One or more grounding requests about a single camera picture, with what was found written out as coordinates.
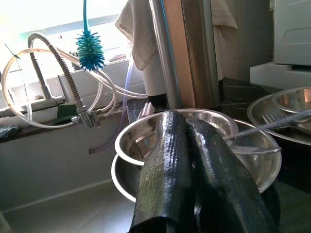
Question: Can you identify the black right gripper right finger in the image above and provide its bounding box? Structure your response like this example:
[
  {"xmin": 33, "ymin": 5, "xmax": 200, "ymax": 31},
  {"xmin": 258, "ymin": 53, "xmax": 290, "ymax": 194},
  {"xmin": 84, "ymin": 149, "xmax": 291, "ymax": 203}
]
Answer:
[{"xmin": 187, "ymin": 118, "xmax": 280, "ymax": 233}]

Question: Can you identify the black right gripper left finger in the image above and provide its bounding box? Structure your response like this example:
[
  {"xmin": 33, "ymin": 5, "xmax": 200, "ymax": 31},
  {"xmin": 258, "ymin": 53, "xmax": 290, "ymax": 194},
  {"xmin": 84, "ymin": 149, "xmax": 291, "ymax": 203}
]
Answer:
[{"xmin": 128, "ymin": 111, "xmax": 196, "ymax": 233}]

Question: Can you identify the small steel bowl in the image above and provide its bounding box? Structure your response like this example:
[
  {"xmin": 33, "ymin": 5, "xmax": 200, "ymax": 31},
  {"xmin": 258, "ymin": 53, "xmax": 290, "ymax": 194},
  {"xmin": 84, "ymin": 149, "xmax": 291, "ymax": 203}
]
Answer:
[
  {"xmin": 114, "ymin": 108, "xmax": 240, "ymax": 167},
  {"xmin": 270, "ymin": 86, "xmax": 311, "ymax": 115}
]

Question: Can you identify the large steel bowl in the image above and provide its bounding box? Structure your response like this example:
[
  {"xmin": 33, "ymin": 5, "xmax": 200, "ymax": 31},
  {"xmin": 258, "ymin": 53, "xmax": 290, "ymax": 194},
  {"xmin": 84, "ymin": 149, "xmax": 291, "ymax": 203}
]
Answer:
[{"xmin": 111, "ymin": 118, "xmax": 283, "ymax": 203}]

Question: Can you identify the pale purple plastic tube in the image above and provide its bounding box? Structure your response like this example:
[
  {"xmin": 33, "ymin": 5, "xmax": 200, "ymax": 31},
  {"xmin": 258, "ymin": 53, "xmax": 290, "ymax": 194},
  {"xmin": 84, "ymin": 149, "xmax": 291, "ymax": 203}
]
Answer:
[{"xmin": 88, "ymin": 59, "xmax": 136, "ymax": 155}]

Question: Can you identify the wide shallow steel bowl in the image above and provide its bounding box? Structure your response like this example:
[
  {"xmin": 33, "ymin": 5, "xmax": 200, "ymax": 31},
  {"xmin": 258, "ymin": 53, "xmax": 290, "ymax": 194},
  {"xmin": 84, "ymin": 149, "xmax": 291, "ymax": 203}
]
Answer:
[{"xmin": 247, "ymin": 91, "xmax": 311, "ymax": 144}]

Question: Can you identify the steel fork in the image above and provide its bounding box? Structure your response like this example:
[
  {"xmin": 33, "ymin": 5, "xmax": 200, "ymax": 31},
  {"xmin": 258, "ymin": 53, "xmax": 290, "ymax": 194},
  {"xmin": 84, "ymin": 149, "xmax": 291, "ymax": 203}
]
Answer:
[{"xmin": 260, "ymin": 113, "xmax": 311, "ymax": 128}]

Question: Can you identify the clear plastic tube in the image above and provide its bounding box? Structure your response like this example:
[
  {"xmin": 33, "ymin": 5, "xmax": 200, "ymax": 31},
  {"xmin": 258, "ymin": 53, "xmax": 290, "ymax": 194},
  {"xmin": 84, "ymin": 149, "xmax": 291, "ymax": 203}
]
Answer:
[
  {"xmin": 0, "ymin": 48, "xmax": 81, "ymax": 129},
  {"xmin": 89, "ymin": 69, "xmax": 149, "ymax": 117}
]

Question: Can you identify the white water filter canister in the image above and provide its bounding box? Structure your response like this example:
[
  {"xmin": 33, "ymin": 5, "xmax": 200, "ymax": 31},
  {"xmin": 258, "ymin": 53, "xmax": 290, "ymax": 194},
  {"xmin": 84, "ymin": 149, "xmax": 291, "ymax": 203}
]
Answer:
[{"xmin": 142, "ymin": 58, "xmax": 169, "ymax": 97}]

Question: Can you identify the green scouring pad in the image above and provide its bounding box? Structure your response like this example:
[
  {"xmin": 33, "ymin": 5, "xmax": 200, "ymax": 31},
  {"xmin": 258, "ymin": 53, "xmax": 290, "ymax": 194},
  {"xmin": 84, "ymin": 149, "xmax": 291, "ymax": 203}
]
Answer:
[{"xmin": 52, "ymin": 103, "xmax": 76, "ymax": 126}]

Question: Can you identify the steel sink basin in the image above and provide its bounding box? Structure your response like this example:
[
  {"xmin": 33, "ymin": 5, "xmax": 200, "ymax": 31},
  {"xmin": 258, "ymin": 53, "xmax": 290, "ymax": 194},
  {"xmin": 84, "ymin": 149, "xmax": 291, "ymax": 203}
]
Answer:
[{"xmin": 0, "ymin": 131, "xmax": 137, "ymax": 233}]

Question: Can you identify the stainless steel water urn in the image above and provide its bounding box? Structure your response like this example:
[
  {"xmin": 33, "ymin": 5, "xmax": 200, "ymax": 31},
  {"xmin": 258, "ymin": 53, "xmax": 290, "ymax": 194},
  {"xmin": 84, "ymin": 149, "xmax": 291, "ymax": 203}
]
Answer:
[{"xmin": 148, "ymin": 0, "xmax": 221, "ymax": 110}]

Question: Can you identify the blue bottle brush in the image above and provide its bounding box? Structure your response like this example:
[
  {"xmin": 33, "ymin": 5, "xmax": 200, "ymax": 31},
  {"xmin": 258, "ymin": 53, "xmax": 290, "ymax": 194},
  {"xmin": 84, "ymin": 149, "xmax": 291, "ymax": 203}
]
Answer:
[{"xmin": 75, "ymin": 0, "xmax": 106, "ymax": 72}]

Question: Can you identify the beige hanging towel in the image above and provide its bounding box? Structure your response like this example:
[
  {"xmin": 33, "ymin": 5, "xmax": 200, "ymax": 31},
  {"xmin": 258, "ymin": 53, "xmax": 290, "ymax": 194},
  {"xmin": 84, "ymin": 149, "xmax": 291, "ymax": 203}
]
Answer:
[{"xmin": 114, "ymin": 0, "xmax": 159, "ymax": 71}]

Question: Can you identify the white electric water boiler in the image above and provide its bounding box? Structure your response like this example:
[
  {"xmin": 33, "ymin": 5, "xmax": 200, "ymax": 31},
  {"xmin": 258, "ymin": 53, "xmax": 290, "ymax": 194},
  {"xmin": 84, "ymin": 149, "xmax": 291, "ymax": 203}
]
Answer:
[{"xmin": 249, "ymin": 0, "xmax": 311, "ymax": 91}]

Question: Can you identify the steel corrugated hose with valve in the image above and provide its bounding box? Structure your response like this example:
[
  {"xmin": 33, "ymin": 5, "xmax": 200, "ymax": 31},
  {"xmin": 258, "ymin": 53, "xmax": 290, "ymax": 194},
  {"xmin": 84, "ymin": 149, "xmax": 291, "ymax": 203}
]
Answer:
[{"xmin": 27, "ymin": 32, "xmax": 103, "ymax": 129}]

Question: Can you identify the steel faucet post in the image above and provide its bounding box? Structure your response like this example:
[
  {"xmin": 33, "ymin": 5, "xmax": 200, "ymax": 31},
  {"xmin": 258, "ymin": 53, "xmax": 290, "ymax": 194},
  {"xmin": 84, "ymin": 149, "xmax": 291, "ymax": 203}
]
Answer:
[{"xmin": 0, "ymin": 51, "xmax": 68, "ymax": 118}]

